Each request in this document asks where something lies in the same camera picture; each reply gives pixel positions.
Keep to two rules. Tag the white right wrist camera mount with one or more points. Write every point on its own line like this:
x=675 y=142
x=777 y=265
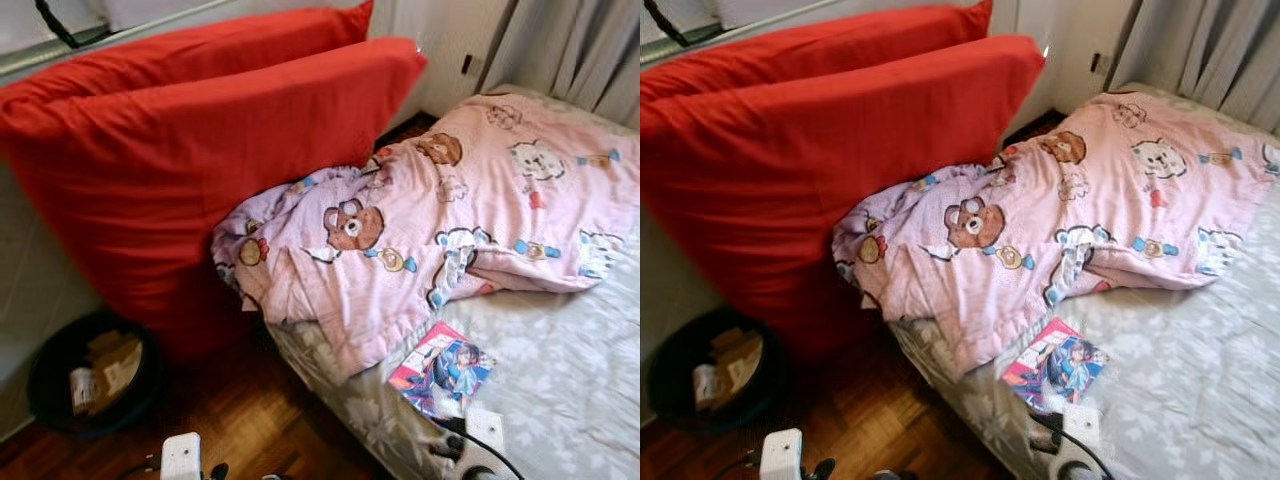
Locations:
x=1082 y=425
x=487 y=428

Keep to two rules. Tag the grey curtain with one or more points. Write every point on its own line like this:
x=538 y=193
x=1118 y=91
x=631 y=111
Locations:
x=1200 y=40
x=570 y=40

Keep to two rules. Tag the pink cartoon print blanket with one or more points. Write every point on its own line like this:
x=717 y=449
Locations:
x=480 y=200
x=1100 y=200

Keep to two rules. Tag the red pillow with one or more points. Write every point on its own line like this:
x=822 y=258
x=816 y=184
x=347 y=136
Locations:
x=820 y=180
x=200 y=180
x=830 y=45
x=200 y=50

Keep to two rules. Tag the small white carton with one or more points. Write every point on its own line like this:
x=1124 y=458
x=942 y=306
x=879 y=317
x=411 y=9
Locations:
x=707 y=386
x=84 y=392

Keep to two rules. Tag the black round waste bin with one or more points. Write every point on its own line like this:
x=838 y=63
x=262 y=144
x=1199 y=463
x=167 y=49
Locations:
x=665 y=390
x=45 y=390

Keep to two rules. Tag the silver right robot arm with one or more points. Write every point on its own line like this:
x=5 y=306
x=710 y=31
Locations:
x=475 y=468
x=1072 y=467

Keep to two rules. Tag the anime cover book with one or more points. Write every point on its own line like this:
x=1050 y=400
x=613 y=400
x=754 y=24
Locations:
x=445 y=365
x=1055 y=360

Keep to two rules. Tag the bed with grey floral sheet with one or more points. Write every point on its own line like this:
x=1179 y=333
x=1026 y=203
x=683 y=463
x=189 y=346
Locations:
x=570 y=380
x=1200 y=380

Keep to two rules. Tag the grey window sill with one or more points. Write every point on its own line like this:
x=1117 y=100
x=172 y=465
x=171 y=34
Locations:
x=740 y=28
x=120 y=38

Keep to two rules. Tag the brown cardboard piece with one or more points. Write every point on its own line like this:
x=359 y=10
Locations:
x=118 y=360
x=738 y=358

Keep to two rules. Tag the black window latch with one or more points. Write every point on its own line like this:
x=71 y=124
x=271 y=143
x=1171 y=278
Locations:
x=672 y=25
x=60 y=28

